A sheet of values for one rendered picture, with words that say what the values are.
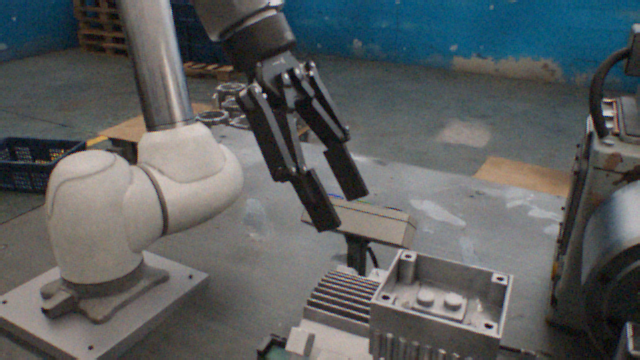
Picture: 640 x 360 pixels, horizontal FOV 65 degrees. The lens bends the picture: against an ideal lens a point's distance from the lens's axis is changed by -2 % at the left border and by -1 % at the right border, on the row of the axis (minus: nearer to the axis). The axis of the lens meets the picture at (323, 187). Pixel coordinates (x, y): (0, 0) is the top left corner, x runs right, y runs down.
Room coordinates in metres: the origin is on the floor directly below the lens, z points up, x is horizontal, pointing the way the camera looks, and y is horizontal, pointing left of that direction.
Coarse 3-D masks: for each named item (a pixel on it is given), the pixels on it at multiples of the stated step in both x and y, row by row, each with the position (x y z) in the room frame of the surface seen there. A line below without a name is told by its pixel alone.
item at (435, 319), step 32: (416, 256) 0.46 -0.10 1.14; (384, 288) 0.41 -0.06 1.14; (416, 288) 0.44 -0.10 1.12; (448, 288) 0.44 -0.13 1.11; (480, 288) 0.43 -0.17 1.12; (384, 320) 0.37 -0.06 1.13; (416, 320) 0.36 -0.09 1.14; (448, 320) 0.38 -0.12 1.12; (480, 320) 0.35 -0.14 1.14; (384, 352) 0.37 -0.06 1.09; (416, 352) 0.36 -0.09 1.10; (448, 352) 0.35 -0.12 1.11; (480, 352) 0.33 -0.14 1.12
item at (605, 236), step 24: (624, 192) 0.64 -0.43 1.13; (600, 216) 0.63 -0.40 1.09; (624, 216) 0.58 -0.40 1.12; (600, 240) 0.57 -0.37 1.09; (624, 240) 0.52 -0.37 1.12; (600, 264) 0.52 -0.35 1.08; (624, 264) 0.51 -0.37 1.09; (600, 288) 0.52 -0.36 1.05; (624, 288) 0.50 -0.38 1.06; (600, 312) 0.51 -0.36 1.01; (624, 312) 0.50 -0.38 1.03; (600, 336) 0.51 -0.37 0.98
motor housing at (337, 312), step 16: (336, 272) 0.48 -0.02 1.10; (320, 288) 0.44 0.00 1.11; (336, 288) 0.45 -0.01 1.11; (352, 288) 0.45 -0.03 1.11; (368, 288) 0.45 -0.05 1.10; (320, 304) 0.42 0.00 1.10; (336, 304) 0.43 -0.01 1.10; (352, 304) 0.42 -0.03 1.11; (368, 304) 0.42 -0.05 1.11; (304, 320) 0.42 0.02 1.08; (320, 320) 0.41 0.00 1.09; (336, 320) 0.41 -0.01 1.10; (352, 320) 0.40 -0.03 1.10; (368, 320) 0.40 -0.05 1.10; (320, 336) 0.40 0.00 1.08; (336, 336) 0.40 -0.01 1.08; (352, 336) 0.40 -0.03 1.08; (368, 336) 0.39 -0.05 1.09; (336, 352) 0.39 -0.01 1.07; (352, 352) 0.38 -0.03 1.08
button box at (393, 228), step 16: (304, 208) 0.71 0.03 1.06; (336, 208) 0.69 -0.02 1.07; (352, 208) 0.68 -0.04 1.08; (368, 208) 0.67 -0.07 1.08; (384, 208) 0.67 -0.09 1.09; (352, 224) 0.67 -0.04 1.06; (368, 224) 0.66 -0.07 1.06; (384, 224) 0.65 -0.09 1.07; (400, 224) 0.64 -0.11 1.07; (416, 224) 0.69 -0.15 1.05; (384, 240) 0.64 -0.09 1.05; (400, 240) 0.63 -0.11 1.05
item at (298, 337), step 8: (344, 272) 0.50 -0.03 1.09; (352, 272) 0.50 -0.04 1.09; (296, 328) 0.40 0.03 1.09; (296, 336) 0.39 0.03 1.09; (304, 336) 0.39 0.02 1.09; (312, 336) 0.40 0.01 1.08; (288, 344) 0.39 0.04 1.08; (296, 344) 0.39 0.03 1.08; (304, 344) 0.39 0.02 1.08; (296, 352) 0.38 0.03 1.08; (304, 352) 0.38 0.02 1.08
